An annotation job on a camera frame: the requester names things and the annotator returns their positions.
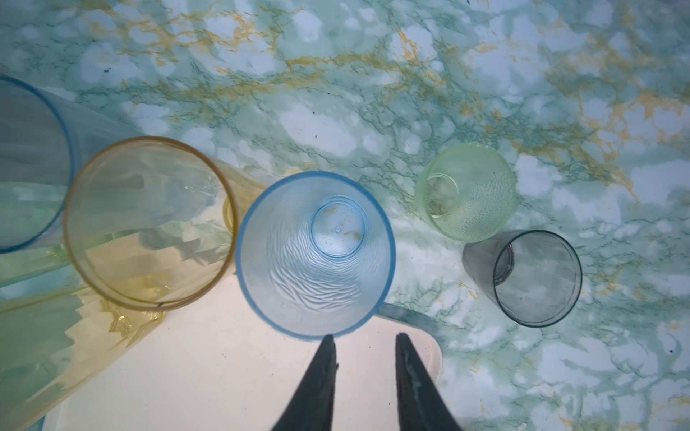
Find tall amber glass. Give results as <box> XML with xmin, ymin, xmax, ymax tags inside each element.
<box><xmin>1</xmin><ymin>287</ymin><xmax>165</xmax><ymax>430</ymax></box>

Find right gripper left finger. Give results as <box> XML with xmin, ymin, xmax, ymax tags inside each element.
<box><xmin>273</xmin><ymin>334</ymin><xmax>338</xmax><ymax>430</ymax></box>

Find textured blue glass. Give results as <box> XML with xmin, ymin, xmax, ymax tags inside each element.
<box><xmin>236</xmin><ymin>171</ymin><xmax>396</xmax><ymax>340</ymax></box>

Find tall pale blue glass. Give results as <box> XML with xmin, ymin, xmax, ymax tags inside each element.
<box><xmin>1</xmin><ymin>77</ymin><xmax>141</xmax><ymax>253</ymax></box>

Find small grey glass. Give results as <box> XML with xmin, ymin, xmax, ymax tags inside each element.
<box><xmin>463</xmin><ymin>229</ymin><xmax>583</xmax><ymax>328</ymax></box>

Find cream plastic tray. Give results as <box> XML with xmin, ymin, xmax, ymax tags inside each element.
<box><xmin>44</xmin><ymin>277</ymin><xmax>442</xmax><ymax>430</ymax></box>

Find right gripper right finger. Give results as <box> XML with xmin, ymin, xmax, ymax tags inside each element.
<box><xmin>395</xmin><ymin>333</ymin><xmax>461</xmax><ymax>430</ymax></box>

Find tall yellow glass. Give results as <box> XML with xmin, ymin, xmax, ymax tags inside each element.
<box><xmin>63</xmin><ymin>136</ymin><xmax>265</xmax><ymax>311</ymax></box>

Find small light green glass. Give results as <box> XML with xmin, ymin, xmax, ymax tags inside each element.
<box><xmin>414</xmin><ymin>143</ymin><xmax>518</xmax><ymax>244</ymax></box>

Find tall green glass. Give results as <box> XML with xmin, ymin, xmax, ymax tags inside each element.
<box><xmin>1</xmin><ymin>245</ymin><xmax>70</xmax><ymax>287</ymax></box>

